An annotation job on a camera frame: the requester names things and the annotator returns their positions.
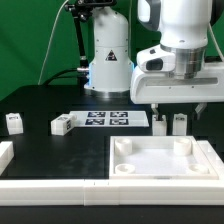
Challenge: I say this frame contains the white U-shaped obstacle fence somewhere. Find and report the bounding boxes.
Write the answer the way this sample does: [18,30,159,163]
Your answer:
[0,142,224,206]

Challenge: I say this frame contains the black camera stand pole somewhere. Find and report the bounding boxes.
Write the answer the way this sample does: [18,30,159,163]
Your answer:
[65,0,117,86]

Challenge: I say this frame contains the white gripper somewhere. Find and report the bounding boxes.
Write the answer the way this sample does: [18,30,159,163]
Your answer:
[130,45,224,121]

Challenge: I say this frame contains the white cable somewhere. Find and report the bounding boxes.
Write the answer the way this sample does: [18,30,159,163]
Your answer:
[37,0,71,86]

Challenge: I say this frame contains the black cable bundle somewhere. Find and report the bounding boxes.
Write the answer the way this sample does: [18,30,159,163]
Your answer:
[43,68,88,87]

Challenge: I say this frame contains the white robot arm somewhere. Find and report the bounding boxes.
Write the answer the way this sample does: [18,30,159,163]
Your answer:
[84,0,224,112]

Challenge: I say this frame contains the white fiducial marker sheet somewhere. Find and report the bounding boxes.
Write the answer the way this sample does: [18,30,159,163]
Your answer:
[71,111,149,127]

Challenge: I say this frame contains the white square tabletop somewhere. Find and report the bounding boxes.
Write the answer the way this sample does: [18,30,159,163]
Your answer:
[109,136,220,180]

